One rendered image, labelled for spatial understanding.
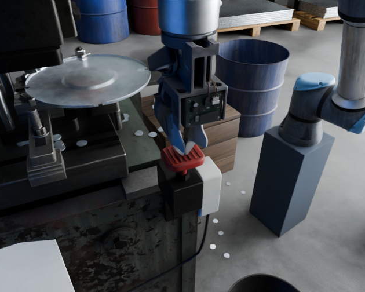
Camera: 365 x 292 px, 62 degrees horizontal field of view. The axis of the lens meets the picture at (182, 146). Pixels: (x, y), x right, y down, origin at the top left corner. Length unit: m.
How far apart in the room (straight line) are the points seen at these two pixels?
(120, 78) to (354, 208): 1.27
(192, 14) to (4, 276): 0.60
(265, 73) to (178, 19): 1.37
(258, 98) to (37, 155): 1.39
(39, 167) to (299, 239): 1.12
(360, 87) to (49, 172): 0.78
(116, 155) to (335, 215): 1.18
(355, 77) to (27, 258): 0.87
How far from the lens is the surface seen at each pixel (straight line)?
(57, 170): 0.60
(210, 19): 0.39
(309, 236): 1.46
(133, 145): 0.75
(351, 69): 0.90
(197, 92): 0.39
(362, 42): 0.85
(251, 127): 1.88
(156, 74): 0.78
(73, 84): 0.75
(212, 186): 0.71
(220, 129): 1.43
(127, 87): 0.72
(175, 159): 0.52
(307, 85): 1.05
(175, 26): 0.38
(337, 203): 1.65
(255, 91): 1.75
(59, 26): 0.67
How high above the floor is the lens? 1.09
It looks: 37 degrees down
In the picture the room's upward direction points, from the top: straight up
